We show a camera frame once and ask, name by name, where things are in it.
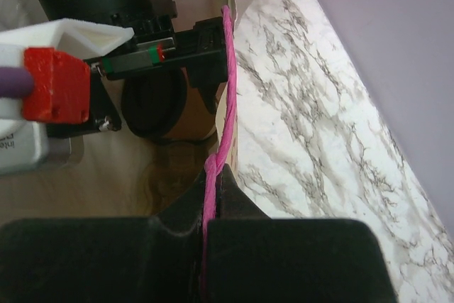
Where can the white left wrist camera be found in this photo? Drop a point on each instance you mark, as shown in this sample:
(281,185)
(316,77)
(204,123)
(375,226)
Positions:
(49,96)

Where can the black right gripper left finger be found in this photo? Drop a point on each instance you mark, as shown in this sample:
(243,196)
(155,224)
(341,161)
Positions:
(123,259)

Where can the brown paper coffee cup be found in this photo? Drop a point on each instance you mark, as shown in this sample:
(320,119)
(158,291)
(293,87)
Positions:
(193,117)

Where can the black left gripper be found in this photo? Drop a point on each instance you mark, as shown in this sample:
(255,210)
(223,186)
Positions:
(157,47)

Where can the black plastic cup lid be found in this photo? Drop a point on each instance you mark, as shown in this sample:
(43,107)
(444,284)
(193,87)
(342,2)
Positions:
(152,104)

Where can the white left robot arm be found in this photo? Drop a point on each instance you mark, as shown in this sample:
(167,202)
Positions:
(91,10)

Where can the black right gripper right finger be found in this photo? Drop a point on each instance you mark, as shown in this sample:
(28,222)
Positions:
(250,257)

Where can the pink and beige paper bag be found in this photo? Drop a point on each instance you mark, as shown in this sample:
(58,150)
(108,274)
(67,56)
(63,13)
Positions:
(216,162)

